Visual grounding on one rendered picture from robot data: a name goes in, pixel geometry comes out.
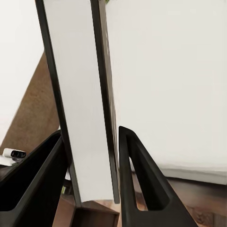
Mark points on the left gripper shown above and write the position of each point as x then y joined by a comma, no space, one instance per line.
4,170

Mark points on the bed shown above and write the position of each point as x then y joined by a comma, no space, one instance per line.
169,70

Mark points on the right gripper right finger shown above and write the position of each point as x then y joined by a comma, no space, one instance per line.
165,208

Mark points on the nightstand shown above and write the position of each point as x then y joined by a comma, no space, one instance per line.
90,214

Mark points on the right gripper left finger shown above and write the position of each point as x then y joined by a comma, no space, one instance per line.
30,191

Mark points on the hardback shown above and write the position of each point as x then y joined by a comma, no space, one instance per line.
76,44

